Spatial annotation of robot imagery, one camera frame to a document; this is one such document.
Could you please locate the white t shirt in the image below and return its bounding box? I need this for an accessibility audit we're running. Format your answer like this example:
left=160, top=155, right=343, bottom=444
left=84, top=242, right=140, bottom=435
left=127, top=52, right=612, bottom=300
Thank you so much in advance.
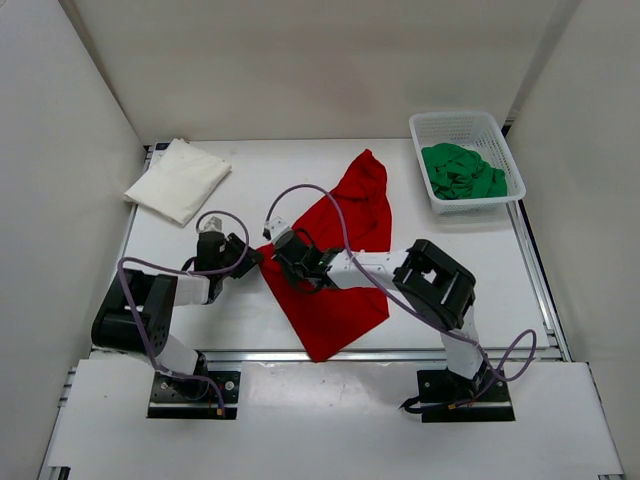
left=124, top=139, right=232, bottom=227

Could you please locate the red t shirt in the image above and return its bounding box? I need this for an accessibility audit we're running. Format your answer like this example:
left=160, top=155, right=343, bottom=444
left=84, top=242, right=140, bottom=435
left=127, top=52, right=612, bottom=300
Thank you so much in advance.
left=259, top=149, right=392, bottom=362

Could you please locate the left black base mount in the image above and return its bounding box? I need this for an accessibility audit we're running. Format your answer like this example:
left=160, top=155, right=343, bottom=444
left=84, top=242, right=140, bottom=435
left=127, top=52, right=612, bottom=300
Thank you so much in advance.
left=147, top=367, right=241, bottom=420

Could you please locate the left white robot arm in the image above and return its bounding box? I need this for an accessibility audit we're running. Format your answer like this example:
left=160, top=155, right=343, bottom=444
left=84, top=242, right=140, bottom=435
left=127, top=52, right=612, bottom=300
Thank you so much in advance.
left=91, top=231, right=264, bottom=400

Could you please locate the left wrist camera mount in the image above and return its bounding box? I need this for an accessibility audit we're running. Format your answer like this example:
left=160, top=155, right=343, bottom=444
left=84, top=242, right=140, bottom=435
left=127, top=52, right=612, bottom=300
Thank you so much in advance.
left=196, top=214, right=223, bottom=234

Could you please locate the white plastic basket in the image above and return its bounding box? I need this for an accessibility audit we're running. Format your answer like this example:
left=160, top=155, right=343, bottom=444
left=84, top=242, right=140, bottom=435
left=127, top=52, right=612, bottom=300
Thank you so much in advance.
left=409, top=111, right=526, bottom=214

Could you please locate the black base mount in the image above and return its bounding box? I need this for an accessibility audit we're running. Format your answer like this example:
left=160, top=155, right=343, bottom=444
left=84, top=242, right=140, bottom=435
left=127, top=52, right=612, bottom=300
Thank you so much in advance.
left=399, top=370, right=516, bottom=423
left=147, top=367, right=241, bottom=420

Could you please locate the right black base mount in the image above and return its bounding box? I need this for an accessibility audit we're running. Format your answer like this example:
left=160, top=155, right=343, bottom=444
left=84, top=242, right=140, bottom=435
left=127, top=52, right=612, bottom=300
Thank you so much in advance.
left=399, top=370, right=516, bottom=423

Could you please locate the green t shirt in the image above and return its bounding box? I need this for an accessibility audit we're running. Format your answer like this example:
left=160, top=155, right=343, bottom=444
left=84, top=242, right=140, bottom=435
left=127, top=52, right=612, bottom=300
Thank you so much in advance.
left=421, top=143, right=508, bottom=201

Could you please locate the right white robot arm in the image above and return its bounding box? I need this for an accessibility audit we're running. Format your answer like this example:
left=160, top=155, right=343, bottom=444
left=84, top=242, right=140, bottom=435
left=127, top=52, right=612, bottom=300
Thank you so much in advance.
left=263, top=226, right=487, bottom=400

